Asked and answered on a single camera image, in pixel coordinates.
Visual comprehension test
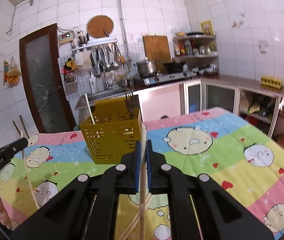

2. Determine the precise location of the wall utensil rack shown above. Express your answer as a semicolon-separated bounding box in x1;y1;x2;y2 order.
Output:
72;36;126;77

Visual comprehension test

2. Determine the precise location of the yellow egg tray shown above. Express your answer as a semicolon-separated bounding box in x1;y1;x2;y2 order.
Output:
260;75;283;89

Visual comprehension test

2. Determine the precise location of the steel cooking pot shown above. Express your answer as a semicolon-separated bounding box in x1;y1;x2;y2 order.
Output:
136;60;158;76

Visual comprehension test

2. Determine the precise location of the wooden cutting board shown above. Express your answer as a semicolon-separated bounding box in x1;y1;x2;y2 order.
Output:
143;35;172;74

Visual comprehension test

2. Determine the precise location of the dark wooden glass door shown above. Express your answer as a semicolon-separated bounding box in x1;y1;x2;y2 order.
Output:
19;24;76;133

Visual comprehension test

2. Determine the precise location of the thin wooden chopstick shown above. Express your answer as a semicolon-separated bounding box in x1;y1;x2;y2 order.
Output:
20;130;40;210

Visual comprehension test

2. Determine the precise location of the gas stove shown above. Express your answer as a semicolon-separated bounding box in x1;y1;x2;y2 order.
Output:
133;71;197;86

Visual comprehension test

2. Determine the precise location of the black wok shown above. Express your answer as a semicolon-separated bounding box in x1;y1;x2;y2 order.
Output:
163;61;185;74

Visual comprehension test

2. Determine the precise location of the corner wall shelf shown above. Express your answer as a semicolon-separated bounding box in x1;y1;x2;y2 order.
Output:
171;32;220;75

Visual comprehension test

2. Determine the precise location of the yellow perforated utensil holder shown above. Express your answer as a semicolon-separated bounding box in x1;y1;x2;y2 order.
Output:
80;97;142;164

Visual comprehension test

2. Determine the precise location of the metal fork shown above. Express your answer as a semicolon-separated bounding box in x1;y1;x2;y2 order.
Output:
125;91;135;118

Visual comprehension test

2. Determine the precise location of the wall power socket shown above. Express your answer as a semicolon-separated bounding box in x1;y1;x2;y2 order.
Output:
258;40;269;54

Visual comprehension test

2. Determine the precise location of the chopstick in holder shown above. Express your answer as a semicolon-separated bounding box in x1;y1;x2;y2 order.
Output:
85;93;95;125

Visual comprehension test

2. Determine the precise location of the white soap bottle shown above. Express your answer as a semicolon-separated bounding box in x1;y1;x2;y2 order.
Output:
89;73;98;94

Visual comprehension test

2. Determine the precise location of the colourful cartoon quilt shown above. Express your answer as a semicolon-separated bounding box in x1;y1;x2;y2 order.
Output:
0;107;284;239

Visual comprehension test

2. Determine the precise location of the wooden chopstick on quilt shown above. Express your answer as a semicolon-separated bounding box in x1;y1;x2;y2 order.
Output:
118;193;152;240

